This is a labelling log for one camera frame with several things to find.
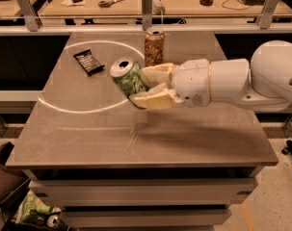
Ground brown bin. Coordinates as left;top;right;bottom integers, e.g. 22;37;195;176
0;141;28;207

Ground white power strip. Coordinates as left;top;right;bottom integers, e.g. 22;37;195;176
152;0;165;15

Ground green soda can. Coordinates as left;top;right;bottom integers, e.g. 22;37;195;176
110;57;150;109

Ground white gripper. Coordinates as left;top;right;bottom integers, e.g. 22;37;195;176
129;59;210;109

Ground middle metal bracket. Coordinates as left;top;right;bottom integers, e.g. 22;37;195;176
142;0;152;31

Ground cabinet drawer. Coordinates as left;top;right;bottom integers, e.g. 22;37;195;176
62;209;231;228
30;178;257;207

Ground right metal bracket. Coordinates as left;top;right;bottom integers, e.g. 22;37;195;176
255;0;279;29

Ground metal bracket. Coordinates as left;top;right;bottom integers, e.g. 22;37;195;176
16;0;41;32
142;0;152;31
255;0;279;29

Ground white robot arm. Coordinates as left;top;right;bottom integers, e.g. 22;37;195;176
130;40;292;112

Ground brown soda can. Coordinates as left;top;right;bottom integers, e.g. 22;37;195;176
145;27;165;66

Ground black snack bar wrapper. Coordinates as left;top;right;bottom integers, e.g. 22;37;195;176
73;49;104;76

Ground upper cabinet drawer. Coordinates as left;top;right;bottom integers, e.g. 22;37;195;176
30;178;257;207

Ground lower cabinet drawer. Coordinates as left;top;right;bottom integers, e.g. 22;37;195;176
62;209;231;228

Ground green chip bag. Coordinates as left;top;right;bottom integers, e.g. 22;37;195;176
16;191;61;227

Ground left metal bracket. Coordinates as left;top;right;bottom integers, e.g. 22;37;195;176
16;0;41;32

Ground scissors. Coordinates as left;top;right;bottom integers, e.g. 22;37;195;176
98;0;125;8

